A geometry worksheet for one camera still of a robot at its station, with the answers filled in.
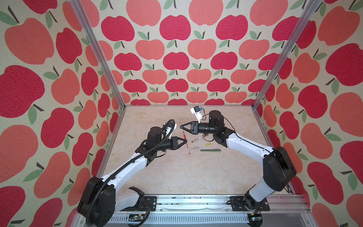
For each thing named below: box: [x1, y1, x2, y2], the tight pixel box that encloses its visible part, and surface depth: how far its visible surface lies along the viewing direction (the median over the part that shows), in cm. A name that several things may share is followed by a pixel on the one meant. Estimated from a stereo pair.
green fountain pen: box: [200, 148, 222, 152], surface depth 96 cm
